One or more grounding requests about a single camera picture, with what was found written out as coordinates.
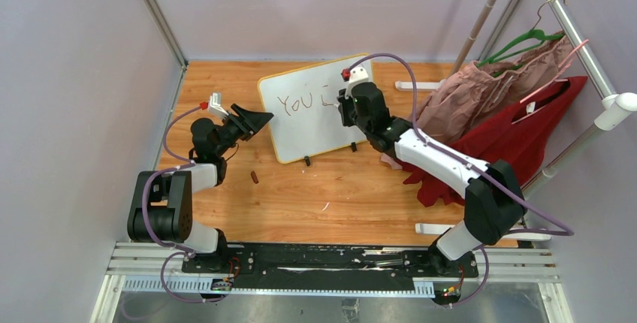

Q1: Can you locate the metal clothes rack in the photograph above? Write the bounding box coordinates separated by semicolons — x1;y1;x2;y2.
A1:
395;0;637;243

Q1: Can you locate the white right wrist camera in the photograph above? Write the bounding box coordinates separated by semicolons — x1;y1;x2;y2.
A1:
344;65;370;99

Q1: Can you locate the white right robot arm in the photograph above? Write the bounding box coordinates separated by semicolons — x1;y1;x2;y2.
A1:
337;82;527;276

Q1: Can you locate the green clothes hanger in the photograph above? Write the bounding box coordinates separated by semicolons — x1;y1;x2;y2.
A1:
476;0;568;68

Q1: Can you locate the brown marker cap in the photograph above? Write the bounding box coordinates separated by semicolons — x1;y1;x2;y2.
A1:
250;171;259;184

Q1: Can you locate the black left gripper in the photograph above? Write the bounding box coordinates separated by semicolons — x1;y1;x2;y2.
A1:
214;105;273;158

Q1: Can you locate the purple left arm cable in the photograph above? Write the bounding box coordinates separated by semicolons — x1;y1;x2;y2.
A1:
141;102;235;305

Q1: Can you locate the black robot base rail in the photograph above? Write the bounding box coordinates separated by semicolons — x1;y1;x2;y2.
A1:
101;240;561;306

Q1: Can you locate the red garment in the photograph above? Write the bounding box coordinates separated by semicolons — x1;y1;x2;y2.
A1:
397;75;589;208

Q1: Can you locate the pink clothes hanger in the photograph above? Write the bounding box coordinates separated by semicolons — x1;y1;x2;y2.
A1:
512;39;589;124

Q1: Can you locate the pink garment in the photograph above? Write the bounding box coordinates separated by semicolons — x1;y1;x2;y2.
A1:
411;37;574;145

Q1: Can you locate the yellow framed whiteboard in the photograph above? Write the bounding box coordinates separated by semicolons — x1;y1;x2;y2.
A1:
257;53;366;164

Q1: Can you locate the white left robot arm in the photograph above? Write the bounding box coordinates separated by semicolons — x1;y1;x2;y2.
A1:
126;103;274;273

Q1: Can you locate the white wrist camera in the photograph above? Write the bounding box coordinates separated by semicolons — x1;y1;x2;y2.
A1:
344;65;370;99
207;92;229;120

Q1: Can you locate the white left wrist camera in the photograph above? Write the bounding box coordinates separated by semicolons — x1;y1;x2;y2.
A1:
207;92;229;120

